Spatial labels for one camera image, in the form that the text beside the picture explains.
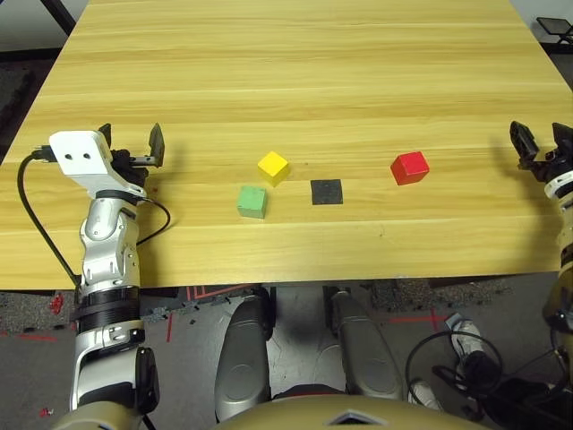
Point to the grey left robot thigh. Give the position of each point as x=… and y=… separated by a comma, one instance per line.
x=244, y=358

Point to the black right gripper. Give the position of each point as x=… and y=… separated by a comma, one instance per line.
x=548, y=168

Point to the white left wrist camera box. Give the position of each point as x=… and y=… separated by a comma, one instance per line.
x=80, y=154

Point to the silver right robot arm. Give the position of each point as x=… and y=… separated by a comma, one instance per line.
x=565, y=233

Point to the tan robot torso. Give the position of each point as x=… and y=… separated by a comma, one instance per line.
x=291, y=416

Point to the grey right robot thigh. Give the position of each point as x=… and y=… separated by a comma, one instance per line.
x=365, y=354

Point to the grey robot thigh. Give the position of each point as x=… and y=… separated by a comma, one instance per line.
x=244, y=358
x=365, y=354

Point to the green wooden block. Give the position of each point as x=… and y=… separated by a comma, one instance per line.
x=251, y=201

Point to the white sneaker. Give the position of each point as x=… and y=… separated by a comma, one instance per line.
x=424, y=394
x=466, y=333

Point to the yellow wooden block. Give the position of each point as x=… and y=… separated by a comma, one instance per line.
x=272, y=166

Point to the black slanted stand leg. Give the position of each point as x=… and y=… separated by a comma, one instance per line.
x=62, y=15

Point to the red wooden block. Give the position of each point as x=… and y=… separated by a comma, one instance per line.
x=409, y=168

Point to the red floor tape strip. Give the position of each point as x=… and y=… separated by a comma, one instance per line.
x=170, y=328

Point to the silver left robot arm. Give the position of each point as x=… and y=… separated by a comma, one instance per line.
x=107, y=251

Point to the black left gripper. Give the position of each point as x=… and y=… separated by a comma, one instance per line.
x=134, y=168

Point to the black square marker pad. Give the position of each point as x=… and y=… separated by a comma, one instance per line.
x=327, y=191

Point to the black chair base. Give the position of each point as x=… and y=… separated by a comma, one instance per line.
x=555, y=29

